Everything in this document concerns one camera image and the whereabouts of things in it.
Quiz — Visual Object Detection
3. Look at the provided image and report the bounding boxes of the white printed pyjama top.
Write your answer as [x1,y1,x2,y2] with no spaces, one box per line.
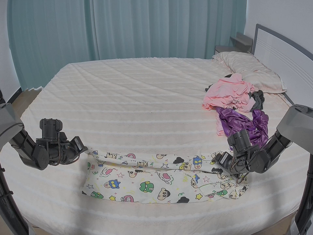
[82,148,250,204]

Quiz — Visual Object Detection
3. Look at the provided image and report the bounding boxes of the grey bedside table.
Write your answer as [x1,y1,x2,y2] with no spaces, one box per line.
[215,31,253,56]

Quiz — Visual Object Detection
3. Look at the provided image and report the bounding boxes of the cream pillow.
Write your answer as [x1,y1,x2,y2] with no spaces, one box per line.
[211,52,287,94]

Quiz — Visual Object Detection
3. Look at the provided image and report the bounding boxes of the black garment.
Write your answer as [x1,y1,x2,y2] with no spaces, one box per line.
[204,74,234,92]

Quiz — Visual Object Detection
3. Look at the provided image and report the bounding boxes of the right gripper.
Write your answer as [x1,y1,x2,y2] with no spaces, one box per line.
[211,151,236,175]

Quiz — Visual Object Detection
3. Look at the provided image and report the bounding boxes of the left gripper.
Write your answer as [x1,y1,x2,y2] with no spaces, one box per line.
[62,136,88,165]

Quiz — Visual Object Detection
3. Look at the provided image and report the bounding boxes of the purple satin garment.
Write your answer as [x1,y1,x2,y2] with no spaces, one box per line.
[216,107,269,147]

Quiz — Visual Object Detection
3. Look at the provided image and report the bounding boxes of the dark grey garment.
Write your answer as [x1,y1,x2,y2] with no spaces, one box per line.
[249,90,265,112]

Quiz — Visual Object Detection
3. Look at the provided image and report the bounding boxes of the black cable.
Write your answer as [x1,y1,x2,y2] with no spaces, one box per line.
[234,172,250,184]

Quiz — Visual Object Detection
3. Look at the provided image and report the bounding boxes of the pale pink garment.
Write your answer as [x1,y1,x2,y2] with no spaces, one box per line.
[216,120,227,136]

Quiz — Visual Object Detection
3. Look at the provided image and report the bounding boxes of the bed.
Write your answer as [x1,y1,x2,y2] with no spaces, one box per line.
[18,23,313,235]

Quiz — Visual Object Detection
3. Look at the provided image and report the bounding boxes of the blue-green curtain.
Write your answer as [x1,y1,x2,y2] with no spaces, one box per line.
[7,0,246,90]

